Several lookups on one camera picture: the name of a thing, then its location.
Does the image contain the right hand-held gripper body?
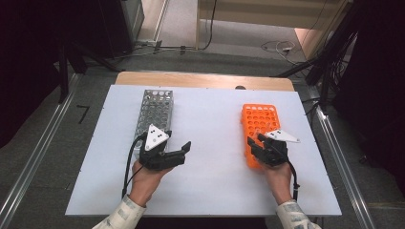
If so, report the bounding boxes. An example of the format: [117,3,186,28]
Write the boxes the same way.
[251,129,301,167]

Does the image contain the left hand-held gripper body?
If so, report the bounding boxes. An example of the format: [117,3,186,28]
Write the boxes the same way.
[138,123,173,172]

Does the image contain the orange plastic test tube rack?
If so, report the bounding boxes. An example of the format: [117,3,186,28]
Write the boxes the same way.
[241,103,285,170]

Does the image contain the person's right hand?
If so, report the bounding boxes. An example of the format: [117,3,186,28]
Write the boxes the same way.
[258,159,294,207]

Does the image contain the person's left hand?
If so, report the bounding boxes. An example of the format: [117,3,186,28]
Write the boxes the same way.
[128,159,175,208]

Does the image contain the white board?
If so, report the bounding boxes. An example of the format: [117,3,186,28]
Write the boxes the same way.
[65,84,343,218]

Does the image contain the grey power strip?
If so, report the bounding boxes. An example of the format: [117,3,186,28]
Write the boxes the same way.
[135,38,163,49]

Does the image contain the black metal stand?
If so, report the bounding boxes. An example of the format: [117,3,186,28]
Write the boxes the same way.
[56,41,120,104]

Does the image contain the dark cabinet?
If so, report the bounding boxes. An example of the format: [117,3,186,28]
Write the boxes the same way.
[96,0,145,60]

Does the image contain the left hand-held gripper black cable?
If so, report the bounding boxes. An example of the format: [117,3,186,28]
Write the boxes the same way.
[121,133,148,198]

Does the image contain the hand-held gripper black cable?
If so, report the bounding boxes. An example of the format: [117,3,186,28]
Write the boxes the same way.
[121,133,148,198]
[286,159,301,202]

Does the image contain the right hand-held gripper black cable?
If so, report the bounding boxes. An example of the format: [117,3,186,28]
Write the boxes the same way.
[286,159,301,202]

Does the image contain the aluminium floor rail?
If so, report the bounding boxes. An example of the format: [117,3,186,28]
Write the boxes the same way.
[309,94,377,229]
[0,73,80,229]

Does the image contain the white floor cable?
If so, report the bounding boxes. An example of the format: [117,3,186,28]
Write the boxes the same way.
[261,39,307,66]

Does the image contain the black stand with cables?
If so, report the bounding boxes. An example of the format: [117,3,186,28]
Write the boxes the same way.
[270,0,362,113]

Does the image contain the black hanging cable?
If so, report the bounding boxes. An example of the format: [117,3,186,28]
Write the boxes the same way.
[197,0,219,52]

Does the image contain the light wooden furniture frame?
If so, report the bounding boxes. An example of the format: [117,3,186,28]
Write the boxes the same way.
[194,0,354,61]

